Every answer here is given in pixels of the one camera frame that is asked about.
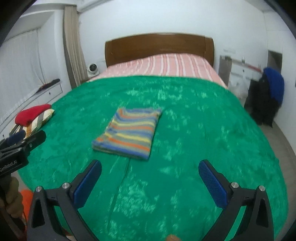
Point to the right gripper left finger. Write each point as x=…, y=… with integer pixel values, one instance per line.
x=43, y=222

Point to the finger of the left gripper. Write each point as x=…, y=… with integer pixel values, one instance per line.
x=13, y=139
x=32, y=141

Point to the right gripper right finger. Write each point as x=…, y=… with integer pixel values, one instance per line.
x=256, y=222

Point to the multicolour striped knit sweater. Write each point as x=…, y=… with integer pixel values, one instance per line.
x=129, y=133

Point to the black blue clothes pile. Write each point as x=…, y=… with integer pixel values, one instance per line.
x=265, y=97

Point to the left hand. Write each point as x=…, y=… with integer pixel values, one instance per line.
x=13, y=199

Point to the right hand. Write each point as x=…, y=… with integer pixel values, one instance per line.
x=172, y=238

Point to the red folded garment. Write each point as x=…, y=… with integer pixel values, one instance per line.
x=25, y=117

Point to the orange garment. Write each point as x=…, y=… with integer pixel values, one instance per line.
x=27, y=201

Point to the beige curtain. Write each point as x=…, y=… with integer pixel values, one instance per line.
x=75, y=61

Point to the green floral blanket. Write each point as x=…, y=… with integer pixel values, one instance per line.
x=148, y=200

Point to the brown wooden headboard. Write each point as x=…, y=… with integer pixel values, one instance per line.
x=135, y=47

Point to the white side cabinet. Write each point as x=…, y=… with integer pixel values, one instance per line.
x=237, y=75

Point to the pink striped bed sheet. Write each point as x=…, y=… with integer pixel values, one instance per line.
x=175, y=65

